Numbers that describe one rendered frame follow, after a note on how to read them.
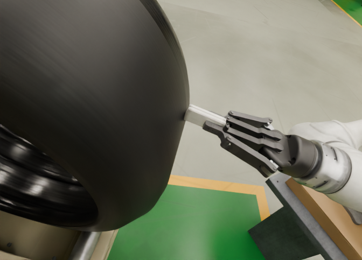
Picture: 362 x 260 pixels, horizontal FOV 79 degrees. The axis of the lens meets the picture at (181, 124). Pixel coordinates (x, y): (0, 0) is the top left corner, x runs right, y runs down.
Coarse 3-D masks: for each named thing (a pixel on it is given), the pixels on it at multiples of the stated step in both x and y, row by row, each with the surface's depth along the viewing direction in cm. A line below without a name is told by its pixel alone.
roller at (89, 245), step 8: (88, 232) 51; (96, 232) 52; (80, 240) 50; (88, 240) 50; (96, 240) 52; (80, 248) 49; (88, 248) 49; (72, 256) 48; (80, 256) 48; (88, 256) 49
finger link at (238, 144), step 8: (232, 144) 36; (240, 144) 36; (232, 152) 38; (240, 152) 37; (248, 152) 36; (256, 152) 37; (248, 160) 37; (256, 160) 36; (264, 160) 36; (256, 168) 37; (272, 168) 36; (264, 176) 37
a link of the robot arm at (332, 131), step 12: (360, 120) 54; (288, 132) 62; (300, 132) 56; (312, 132) 53; (324, 132) 51; (336, 132) 51; (348, 132) 51; (360, 132) 52; (348, 144) 50; (360, 144) 52
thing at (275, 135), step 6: (228, 120) 39; (234, 120) 40; (234, 126) 40; (240, 126) 39; (246, 126) 40; (252, 126) 40; (246, 132) 40; (252, 132) 40; (258, 132) 40; (264, 132) 40; (270, 132) 40; (258, 138) 41; (276, 138) 40
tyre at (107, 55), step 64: (0, 0) 17; (64, 0) 20; (128, 0) 27; (0, 64) 17; (64, 64) 19; (128, 64) 23; (0, 128) 58; (64, 128) 20; (128, 128) 23; (0, 192) 51; (64, 192) 57; (128, 192) 28
